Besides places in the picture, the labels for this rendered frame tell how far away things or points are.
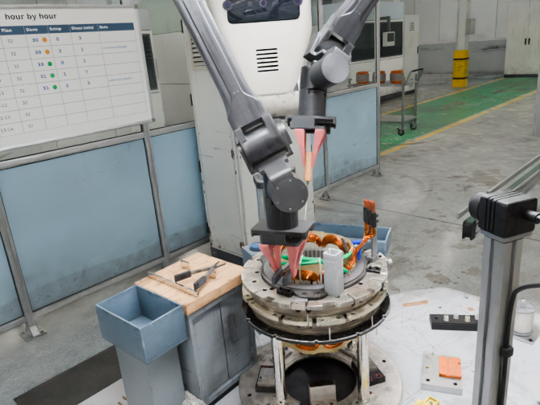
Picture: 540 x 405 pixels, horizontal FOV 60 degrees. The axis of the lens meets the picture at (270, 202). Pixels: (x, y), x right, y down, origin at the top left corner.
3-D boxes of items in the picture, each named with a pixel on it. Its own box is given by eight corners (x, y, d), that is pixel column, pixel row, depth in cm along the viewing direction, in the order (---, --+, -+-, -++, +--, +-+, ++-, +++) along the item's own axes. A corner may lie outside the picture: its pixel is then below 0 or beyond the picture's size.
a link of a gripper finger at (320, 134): (323, 165, 94) (325, 119, 94) (287, 164, 95) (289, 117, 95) (324, 169, 100) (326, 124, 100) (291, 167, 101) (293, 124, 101)
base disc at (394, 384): (354, 477, 88) (354, 473, 88) (205, 398, 111) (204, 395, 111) (427, 362, 117) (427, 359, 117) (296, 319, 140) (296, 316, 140)
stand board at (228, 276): (187, 316, 99) (186, 306, 99) (135, 292, 111) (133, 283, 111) (251, 277, 114) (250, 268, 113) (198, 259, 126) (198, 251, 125)
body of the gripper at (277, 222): (305, 243, 80) (303, 201, 78) (250, 239, 83) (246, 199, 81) (315, 230, 86) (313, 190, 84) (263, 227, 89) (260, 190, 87)
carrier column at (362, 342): (366, 407, 103) (365, 325, 97) (356, 402, 105) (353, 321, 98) (371, 400, 105) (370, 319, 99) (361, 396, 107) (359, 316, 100)
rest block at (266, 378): (278, 372, 114) (277, 364, 114) (275, 387, 109) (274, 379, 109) (261, 371, 115) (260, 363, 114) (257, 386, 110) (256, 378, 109)
